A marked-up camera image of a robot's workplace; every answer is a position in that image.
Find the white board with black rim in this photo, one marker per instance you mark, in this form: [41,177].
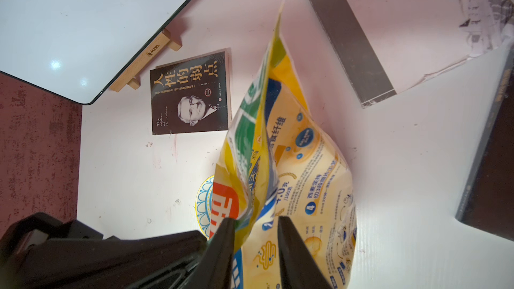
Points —
[77,48]

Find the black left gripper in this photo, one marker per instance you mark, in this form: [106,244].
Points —
[40,251]

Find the yellow oats bag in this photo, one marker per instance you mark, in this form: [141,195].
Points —
[277,161]

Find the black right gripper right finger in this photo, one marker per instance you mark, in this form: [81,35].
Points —
[297,266]

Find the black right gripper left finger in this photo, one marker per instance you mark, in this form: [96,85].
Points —
[215,268]

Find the black portrait cover book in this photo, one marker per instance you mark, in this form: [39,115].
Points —
[191,95]

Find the black Murphy's law book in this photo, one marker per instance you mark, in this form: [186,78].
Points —
[487,200]

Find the white paper manual booklet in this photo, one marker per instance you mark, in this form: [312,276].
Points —
[389,46]

